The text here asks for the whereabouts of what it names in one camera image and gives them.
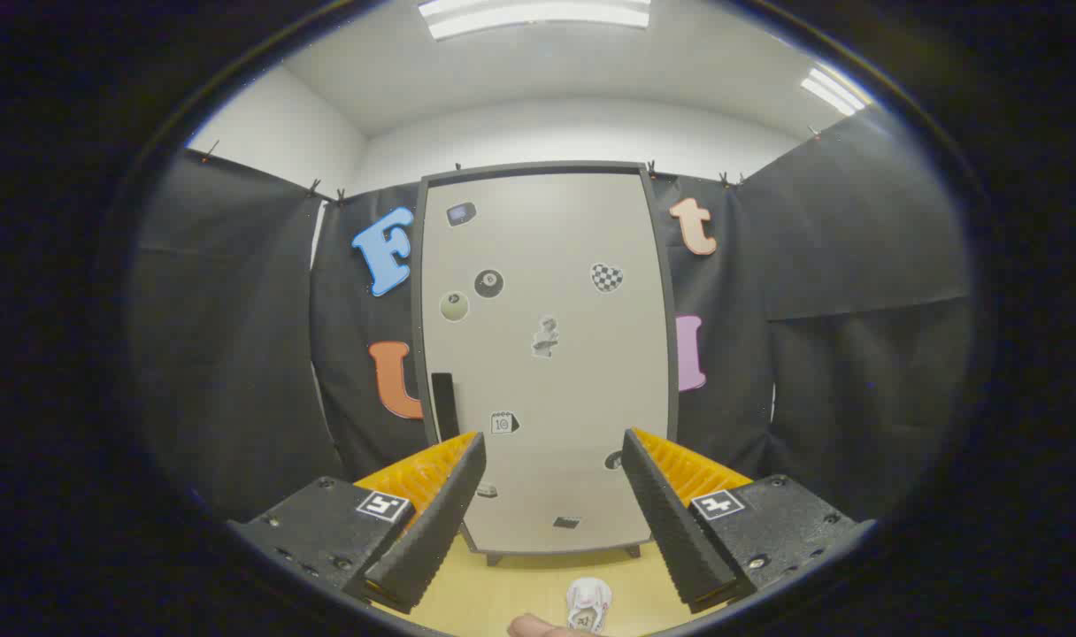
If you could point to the long ceiling light panel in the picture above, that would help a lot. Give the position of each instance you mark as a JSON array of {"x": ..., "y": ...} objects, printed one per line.
[{"x": 538, "y": 16}]

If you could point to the black backdrop cloth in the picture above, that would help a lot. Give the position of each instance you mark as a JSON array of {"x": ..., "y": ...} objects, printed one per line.
[{"x": 812, "y": 265}]

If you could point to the small ceiling light panel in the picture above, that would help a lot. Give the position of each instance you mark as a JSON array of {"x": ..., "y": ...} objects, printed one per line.
[{"x": 832, "y": 90}]

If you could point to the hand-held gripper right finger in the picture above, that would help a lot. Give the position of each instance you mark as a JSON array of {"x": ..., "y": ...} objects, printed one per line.
[{"x": 671, "y": 531}]

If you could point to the white shoe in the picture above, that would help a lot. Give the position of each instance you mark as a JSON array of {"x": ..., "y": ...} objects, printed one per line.
[{"x": 588, "y": 602}]

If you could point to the light grey shoe cabinet door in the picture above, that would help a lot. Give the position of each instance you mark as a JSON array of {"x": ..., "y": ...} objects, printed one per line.
[{"x": 547, "y": 248}]

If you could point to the grey shoe cabinet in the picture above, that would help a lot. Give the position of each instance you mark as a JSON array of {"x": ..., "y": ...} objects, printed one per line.
[{"x": 538, "y": 167}]

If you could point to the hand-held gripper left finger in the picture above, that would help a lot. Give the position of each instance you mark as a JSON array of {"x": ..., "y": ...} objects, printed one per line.
[{"x": 432, "y": 531}]

